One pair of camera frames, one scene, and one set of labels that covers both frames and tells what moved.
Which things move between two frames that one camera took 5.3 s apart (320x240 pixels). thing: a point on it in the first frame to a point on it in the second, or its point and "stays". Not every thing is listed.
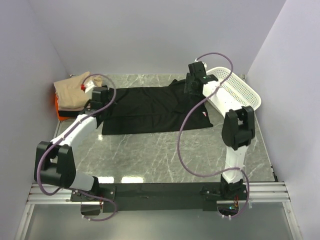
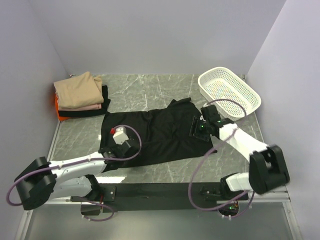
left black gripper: (111, 106) to (134, 157)
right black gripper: (188, 89) to (196, 121)
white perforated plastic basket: (230, 92) stays
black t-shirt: (152, 109) to (165, 133)
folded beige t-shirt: (69, 93) stays
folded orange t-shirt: (60, 118) stays
